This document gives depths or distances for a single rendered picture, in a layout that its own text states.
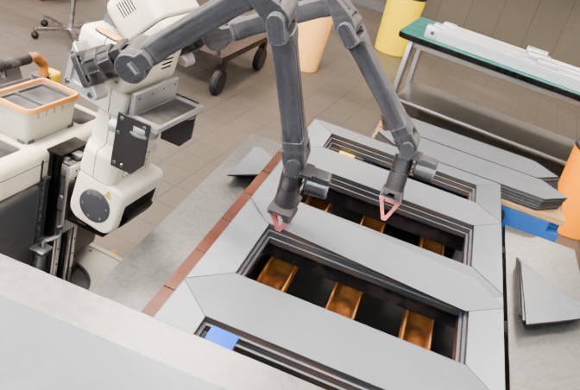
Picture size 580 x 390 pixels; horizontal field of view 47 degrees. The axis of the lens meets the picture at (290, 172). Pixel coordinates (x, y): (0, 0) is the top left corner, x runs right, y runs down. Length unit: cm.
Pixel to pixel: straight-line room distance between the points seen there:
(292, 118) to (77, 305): 68
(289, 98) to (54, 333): 76
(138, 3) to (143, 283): 71
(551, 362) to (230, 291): 90
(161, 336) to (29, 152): 107
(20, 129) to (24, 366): 117
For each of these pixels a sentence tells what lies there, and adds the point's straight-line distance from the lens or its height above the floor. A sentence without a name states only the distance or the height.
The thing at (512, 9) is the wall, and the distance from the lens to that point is 940.
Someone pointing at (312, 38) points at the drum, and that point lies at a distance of 592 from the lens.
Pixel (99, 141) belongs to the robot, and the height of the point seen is 91.
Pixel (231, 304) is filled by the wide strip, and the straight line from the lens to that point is 149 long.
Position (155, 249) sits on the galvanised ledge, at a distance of 192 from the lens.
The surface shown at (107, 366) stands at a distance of 100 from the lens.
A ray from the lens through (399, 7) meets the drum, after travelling 736.
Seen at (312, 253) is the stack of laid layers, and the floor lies 83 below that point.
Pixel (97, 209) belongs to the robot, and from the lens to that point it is 198.
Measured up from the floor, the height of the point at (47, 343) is 107.
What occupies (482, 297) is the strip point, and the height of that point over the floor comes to 86.
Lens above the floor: 178
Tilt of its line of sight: 26 degrees down
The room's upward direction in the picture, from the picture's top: 16 degrees clockwise
